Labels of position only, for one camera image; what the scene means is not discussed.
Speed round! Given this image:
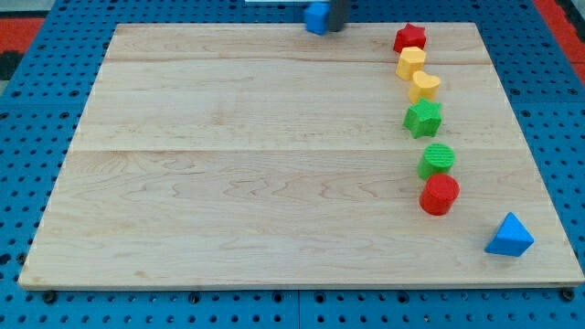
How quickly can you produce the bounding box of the green star block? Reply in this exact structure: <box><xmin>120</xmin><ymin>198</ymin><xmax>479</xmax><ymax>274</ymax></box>
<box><xmin>403</xmin><ymin>98</ymin><xmax>442</xmax><ymax>139</ymax></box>

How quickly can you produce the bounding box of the red star block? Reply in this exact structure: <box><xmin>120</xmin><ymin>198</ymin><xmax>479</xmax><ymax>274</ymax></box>
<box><xmin>393</xmin><ymin>23</ymin><xmax>427</xmax><ymax>53</ymax></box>

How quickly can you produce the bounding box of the light wooden board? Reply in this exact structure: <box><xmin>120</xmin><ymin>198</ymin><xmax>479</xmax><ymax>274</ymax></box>
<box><xmin>19</xmin><ymin>23</ymin><xmax>584</xmax><ymax>291</ymax></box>

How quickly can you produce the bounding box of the green cylinder block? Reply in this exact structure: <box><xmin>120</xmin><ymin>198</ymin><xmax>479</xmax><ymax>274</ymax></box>
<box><xmin>417</xmin><ymin>143</ymin><xmax>456</xmax><ymax>180</ymax></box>

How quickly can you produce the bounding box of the red cylinder block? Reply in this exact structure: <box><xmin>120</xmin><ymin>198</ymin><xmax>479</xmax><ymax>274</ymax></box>
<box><xmin>419</xmin><ymin>174</ymin><xmax>461</xmax><ymax>216</ymax></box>

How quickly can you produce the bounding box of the yellow heart block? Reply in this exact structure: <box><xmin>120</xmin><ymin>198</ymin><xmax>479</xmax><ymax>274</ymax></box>
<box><xmin>408</xmin><ymin>70</ymin><xmax>441</xmax><ymax>103</ymax></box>

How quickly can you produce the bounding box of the blue cube block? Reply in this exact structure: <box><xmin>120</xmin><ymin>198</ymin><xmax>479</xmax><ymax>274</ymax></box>
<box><xmin>303</xmin><ymin>2</ymin><xmax>330</xmax><ymax>36</ymax></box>

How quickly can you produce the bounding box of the yellow hexagon block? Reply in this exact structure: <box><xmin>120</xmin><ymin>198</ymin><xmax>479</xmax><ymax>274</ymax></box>
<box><xmin>396</xmin><ymin>47</ymin><xmax>426</xmax><ymax>80</ymax></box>

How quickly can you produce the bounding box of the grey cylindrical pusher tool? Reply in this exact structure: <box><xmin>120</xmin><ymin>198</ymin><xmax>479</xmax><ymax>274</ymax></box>
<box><xmin>327</xmin><ymin>0</ymin><xmax>350</xmax><ymax>32</ymax></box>

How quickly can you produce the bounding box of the blue triangle block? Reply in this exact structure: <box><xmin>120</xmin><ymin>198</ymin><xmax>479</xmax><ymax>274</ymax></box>
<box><xmin>484</xmin><ymin>212</ymin><xmax>535</xmax><ymax>257</ymax></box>

